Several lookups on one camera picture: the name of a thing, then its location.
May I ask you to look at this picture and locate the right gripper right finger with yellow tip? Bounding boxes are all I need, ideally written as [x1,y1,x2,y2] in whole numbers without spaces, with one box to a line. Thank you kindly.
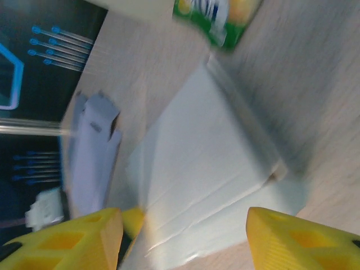
[246,206,360,270]

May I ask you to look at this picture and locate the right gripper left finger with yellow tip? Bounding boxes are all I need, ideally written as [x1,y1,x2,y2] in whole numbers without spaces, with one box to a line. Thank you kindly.
[0,207,124,270]

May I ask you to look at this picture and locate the lavender paper box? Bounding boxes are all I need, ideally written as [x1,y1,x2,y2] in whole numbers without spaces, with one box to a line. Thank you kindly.
[65,90,124,218]

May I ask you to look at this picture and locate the white paper box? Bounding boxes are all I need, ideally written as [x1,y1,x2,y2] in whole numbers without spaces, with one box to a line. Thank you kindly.
[120,53,307,270]

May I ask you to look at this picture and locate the green yellow candy bag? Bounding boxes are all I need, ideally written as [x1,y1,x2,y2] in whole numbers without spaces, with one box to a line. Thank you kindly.
[172,0,264,52]

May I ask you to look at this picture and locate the aluminium frame post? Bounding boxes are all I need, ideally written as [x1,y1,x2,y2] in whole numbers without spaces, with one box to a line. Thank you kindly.
[0,117,63,136]

